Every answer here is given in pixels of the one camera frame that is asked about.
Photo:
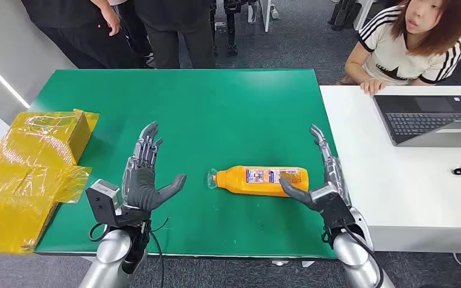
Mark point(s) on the white desk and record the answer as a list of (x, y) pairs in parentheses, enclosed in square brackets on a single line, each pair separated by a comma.
[(393, 179)]

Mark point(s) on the person's hand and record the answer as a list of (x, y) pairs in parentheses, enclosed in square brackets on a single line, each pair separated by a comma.
[(112, 20), (371, 86)]

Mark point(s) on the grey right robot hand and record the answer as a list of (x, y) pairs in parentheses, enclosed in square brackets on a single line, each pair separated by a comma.
[(334, 175)]

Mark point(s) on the black humanoid robot legs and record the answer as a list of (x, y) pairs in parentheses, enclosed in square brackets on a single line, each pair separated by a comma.
[(230, 24)]

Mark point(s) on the grey open laptop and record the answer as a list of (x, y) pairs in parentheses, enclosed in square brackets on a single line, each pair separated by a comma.
[(425, 119)]

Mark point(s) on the white furniture leg with caster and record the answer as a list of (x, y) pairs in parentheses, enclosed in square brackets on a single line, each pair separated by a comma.
[(266, 16)]

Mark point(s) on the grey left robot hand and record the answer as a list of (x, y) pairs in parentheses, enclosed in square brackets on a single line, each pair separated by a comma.
[(139, 190)]

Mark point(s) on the yellow taped cardboard box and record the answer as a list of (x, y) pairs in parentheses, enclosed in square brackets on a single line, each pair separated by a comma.
[(23, 179)]

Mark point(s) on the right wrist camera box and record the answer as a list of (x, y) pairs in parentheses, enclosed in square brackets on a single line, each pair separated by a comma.
[(332, 206)]

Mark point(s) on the orange plastic bottle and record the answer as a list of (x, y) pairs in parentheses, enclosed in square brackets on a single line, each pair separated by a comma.
[(234, 183)]

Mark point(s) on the white table foot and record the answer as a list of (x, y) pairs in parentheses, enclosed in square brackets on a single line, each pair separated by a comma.
[(280, 262), (307, 263)]

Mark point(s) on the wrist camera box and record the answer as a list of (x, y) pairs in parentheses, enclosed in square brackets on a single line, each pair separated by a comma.
[(332, 206), (101, 202)]

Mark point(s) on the person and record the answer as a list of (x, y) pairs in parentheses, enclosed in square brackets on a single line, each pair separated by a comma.
[(75, 36), (393, 55), (182, 36)]

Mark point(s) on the green table mat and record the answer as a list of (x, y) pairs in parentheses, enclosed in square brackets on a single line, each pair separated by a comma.
[(214, 119)]

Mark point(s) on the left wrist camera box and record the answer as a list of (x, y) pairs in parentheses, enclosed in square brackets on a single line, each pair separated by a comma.
[(101, 202)]

